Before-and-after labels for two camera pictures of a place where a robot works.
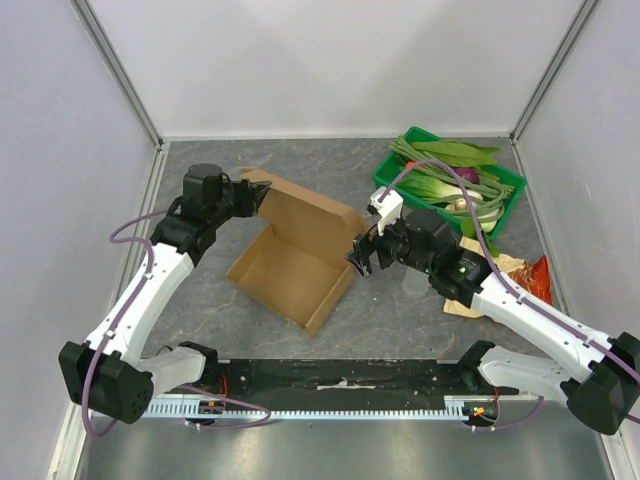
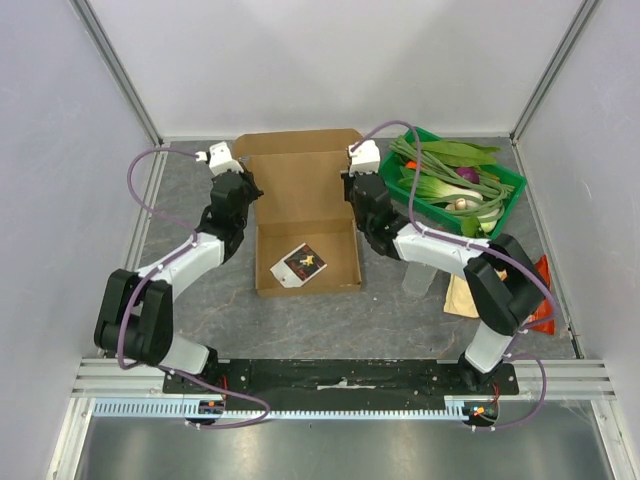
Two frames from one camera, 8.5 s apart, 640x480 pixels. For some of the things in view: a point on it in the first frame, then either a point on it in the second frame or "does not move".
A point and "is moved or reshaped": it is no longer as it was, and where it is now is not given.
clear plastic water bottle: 415,283 does not move
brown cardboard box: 299,263 is moved or reshaped
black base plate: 341,377 does not move
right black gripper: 372,248 → 356,186
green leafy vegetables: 456,154 does not move
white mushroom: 460,205 does not move
